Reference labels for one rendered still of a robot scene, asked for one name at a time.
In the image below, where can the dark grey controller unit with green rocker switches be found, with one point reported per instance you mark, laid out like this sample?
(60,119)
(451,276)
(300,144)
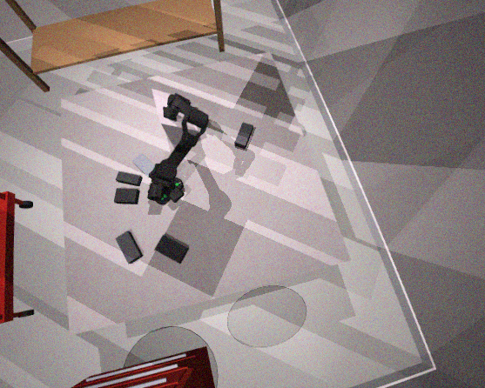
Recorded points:
(165,198)

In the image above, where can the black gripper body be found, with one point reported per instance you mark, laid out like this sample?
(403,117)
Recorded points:
(174,195)

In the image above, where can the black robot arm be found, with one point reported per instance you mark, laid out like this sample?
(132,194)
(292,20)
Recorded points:
(167,169)

